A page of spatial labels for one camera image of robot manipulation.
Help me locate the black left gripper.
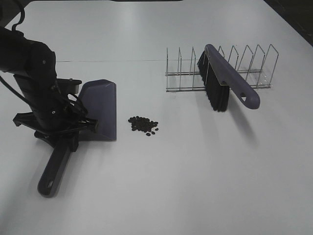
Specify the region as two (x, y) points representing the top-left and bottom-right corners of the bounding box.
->
(13, 96), (98, 152)

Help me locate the purple plastic dustpan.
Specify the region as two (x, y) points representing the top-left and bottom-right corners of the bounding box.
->
(37, 79), (117, 198)

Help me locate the pile of coffee beans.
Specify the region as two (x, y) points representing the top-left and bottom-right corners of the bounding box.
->
(128, 116), (159, 137)

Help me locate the purple hand brush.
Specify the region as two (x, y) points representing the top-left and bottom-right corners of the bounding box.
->
(197, 44), (260, 112)

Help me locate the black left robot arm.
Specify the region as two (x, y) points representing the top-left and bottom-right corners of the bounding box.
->
(0, 27), (97, 152)

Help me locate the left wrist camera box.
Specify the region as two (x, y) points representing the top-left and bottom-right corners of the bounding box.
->
(57, 78), (82, 95)

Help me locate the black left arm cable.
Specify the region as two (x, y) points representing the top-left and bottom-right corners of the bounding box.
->
(0, 0), (89, 128)

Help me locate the chrome wire dish rack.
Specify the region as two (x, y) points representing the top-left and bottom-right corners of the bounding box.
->
(165, 44), (279, 92)

